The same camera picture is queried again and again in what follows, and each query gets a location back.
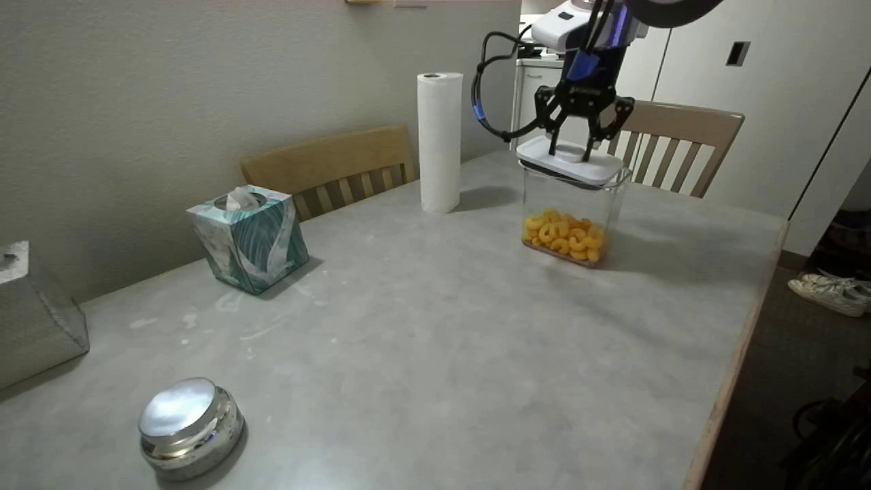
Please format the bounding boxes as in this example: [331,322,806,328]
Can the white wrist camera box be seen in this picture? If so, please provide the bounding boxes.
[527,5,595,54]

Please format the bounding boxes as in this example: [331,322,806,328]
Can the white paper towel roll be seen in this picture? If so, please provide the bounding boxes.
[414,70,466,217]

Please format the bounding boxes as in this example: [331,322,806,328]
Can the clear plastic food container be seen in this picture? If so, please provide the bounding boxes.
[518,148,633,270]

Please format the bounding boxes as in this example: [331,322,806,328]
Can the light wooden slat-back chair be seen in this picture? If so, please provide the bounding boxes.
[240,126,422,224]
[587,97,749,202]

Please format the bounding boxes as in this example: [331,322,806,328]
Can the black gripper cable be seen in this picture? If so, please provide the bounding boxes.
[469,29,549,145]

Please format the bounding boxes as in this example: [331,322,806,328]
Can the black wall plate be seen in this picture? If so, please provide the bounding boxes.
[723,38,753,69]

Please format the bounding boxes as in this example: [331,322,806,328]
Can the white shoe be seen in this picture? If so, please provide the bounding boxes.
[786,276,867,322]
[813,270,871,300]

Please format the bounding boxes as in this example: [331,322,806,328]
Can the white kitchen cabinet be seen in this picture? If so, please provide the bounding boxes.
[508,48,583,161]

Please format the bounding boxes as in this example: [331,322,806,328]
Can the white rectangular container lid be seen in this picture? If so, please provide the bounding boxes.
[515,133,628,191]

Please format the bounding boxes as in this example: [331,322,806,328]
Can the black metal frame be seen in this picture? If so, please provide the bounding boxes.
[784,364,871,490]

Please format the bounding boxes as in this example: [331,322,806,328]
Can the clear acrylic box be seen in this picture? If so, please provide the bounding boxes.
[0,240,92,396]

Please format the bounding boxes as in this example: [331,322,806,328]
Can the yellow cereal rings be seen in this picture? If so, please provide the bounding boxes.
[519,209,606,266]

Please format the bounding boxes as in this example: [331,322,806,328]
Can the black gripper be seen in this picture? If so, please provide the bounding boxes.
[532,38,636,163]

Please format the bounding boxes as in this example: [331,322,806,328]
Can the silver metal bowl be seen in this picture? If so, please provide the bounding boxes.
[136,377,247,481]

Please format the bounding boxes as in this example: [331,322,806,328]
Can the teal tissue box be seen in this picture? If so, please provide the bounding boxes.
[185,186,313,300]

